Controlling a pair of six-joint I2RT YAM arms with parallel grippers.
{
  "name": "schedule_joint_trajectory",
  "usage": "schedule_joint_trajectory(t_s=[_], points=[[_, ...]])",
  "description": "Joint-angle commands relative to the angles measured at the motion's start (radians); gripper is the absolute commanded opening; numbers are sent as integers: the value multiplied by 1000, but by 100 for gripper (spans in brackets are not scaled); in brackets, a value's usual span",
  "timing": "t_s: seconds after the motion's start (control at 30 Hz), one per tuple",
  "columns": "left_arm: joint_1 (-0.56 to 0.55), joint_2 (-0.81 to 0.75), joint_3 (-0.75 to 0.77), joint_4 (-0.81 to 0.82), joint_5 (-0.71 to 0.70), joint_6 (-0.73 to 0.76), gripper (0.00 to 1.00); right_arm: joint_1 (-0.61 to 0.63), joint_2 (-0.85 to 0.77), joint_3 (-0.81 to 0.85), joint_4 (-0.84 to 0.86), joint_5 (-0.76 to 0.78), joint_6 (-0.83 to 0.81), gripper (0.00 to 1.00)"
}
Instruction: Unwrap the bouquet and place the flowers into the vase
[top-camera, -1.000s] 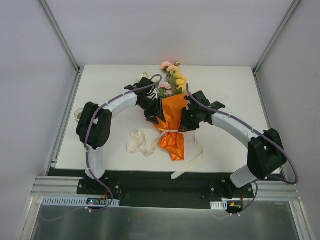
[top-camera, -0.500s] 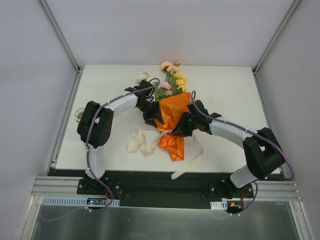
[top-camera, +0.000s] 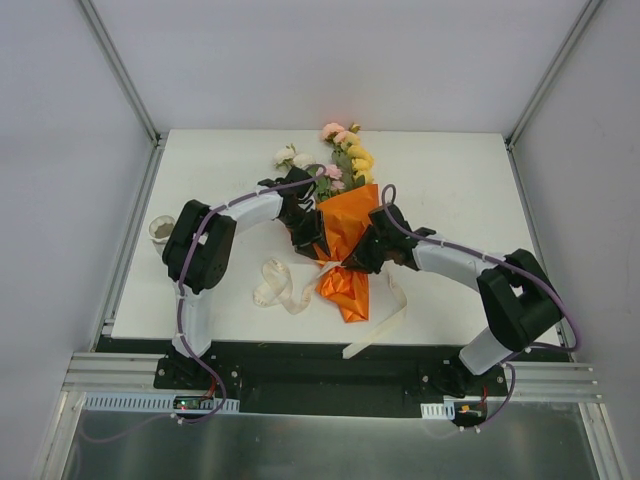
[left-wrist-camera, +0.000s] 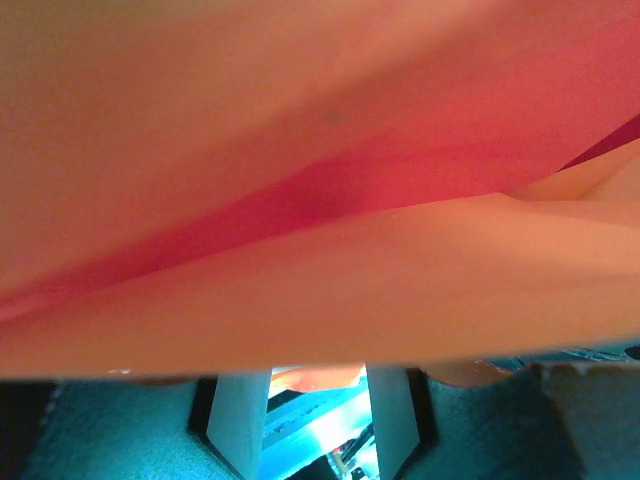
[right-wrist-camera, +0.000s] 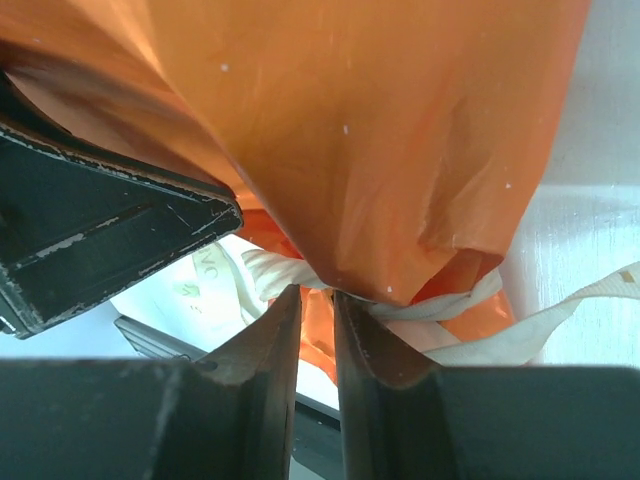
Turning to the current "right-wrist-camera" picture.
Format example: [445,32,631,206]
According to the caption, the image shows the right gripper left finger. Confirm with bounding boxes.
[1,285,301,479]

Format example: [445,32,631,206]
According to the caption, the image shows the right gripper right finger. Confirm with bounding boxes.
[334,293,639,479]

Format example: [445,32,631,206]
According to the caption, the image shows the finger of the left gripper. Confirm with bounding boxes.
[1,78,242,339]

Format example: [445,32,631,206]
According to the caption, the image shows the cream printed ribbon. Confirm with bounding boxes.
[173,244,639,377]

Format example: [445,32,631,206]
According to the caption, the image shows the orange wrapping paper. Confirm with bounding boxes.
[1,1,590,376]

